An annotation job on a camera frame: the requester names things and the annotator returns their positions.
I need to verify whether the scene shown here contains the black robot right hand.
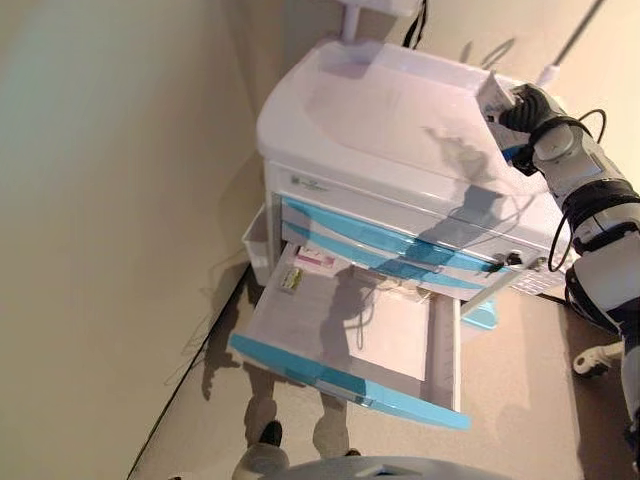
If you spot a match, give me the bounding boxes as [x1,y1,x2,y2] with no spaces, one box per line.
[487,82,567,144]

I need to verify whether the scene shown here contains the pink medicine box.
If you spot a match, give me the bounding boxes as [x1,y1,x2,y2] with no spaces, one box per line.
[294,244,336,274]

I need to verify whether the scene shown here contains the white medical cart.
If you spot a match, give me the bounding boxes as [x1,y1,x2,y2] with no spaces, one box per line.
[242,39,576,351]

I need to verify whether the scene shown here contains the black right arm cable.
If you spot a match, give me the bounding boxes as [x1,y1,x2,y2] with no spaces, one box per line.
[547,107,609,274]

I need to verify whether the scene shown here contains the white blue medicine box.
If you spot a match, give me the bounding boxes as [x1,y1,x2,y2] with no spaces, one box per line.
[475,69,529,164]

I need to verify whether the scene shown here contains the small green medicine box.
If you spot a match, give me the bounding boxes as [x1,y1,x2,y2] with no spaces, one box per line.
[278,267,306,292]

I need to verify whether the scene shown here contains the cart label sticker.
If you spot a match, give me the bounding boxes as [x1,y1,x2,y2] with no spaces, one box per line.
[288,174,331,194]

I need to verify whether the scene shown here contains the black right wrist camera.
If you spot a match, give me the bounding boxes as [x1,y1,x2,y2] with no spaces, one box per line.
[512,144,539,176]

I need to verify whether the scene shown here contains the grey robot torso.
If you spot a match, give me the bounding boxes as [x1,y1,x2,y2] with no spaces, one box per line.
[272,453,516,480]

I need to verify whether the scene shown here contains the silver robot left leg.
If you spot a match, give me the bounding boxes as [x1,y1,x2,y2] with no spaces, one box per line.
[234,421,286,480]

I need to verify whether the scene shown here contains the white shelf on post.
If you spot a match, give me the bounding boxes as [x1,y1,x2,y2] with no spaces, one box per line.
[337,0,424,46]

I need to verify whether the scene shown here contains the white perforated side basket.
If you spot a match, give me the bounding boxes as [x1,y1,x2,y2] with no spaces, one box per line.
[509,269,569,296]

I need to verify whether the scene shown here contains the blue white cart drawer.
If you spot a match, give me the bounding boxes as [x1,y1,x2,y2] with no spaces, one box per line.
[227,242,474,431]
[279,194,509,274]
[280,219,484,294]

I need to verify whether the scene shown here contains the metal IV pole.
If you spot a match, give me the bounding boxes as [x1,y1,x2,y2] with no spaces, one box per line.
[537,0,606,86]

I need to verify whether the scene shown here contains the blue lidded waste bin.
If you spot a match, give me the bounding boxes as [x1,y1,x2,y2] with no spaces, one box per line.
[459,294,500,331]

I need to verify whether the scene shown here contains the black key bunch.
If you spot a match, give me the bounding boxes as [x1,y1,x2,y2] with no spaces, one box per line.
[492,251,524,274]

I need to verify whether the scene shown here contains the black webbing strap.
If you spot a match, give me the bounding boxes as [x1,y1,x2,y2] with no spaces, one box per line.
[403,0,430,49]

